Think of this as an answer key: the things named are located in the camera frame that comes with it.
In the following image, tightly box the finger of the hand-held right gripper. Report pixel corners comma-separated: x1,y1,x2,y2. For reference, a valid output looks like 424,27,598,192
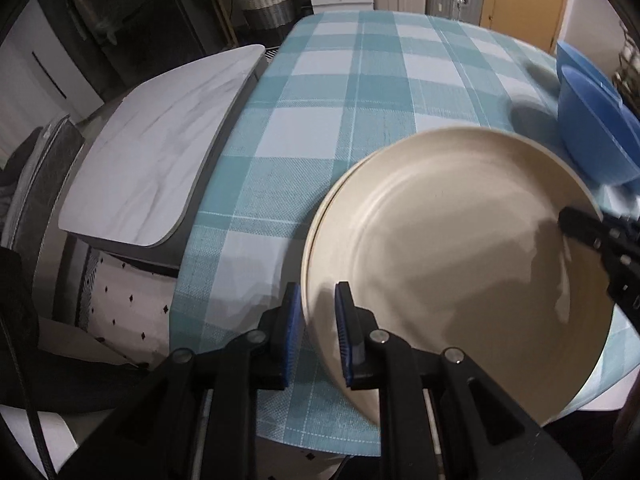
558,204,640,313

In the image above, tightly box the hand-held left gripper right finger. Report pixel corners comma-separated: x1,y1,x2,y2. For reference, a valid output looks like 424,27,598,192
334,281,583,480

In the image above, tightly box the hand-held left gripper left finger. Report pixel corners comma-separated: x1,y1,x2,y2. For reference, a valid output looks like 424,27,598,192
52,281,304,480

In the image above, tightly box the white diamond-print cloth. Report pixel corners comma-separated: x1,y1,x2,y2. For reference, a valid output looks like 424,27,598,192
75,247,181,366

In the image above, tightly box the teal checked tablecloth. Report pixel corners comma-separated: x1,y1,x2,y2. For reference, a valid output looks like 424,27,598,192
169,9,640,458

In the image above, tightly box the wooden door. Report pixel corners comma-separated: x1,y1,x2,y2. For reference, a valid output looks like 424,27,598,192
479,0,571,43

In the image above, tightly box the white marble side table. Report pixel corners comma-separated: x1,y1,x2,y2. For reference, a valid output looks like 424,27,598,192
58,44,267,249

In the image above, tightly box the grey cushion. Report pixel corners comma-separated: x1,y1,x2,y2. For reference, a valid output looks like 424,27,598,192
0,115,86,311

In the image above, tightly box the woven laundry basket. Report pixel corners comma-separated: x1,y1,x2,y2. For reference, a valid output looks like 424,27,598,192
241,0,297,31

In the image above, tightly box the dark grey fridge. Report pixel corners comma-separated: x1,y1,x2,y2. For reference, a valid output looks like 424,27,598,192
107,0,233,68

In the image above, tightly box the black cable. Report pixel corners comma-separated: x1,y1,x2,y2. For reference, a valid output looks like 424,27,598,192
0,300,58,480

